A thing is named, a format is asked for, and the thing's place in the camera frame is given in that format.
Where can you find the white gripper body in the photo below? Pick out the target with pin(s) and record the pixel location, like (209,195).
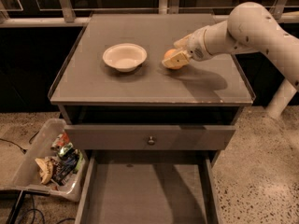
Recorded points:
(195,47)

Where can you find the grey drawer cabinet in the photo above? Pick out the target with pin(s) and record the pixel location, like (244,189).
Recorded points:
(87,91)

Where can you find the red snack can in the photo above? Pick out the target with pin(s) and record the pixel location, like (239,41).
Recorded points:
(61,140)

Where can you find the round metal drawer knob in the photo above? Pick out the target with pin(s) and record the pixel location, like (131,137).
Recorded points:
(151,141)

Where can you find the dark blue snack bag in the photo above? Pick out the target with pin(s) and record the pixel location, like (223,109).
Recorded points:
(64,168)

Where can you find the tan snack packet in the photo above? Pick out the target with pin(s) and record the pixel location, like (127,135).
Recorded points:
(45,169)

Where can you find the grey open middle drawer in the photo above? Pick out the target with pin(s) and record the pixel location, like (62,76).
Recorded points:
(149,187)

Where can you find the grey top drawer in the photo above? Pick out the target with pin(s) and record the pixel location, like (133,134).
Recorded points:
(135,137)

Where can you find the black bar on floor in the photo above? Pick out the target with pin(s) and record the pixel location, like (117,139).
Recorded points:
(17,196)

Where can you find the orange fruit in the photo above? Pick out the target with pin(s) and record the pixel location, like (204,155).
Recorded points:
(167,55)

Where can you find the metal window frame rail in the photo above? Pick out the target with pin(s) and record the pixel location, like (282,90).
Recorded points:
(51,13)

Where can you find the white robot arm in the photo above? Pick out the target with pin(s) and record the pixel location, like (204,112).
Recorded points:
(249,27)

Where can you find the white bowl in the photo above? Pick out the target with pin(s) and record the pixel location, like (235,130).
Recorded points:
(125,57)

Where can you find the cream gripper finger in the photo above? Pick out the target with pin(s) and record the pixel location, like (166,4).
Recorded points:
(178,58)
(182,43)

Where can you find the clear plastic bin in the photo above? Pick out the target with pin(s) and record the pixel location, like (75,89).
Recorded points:
(27,178)

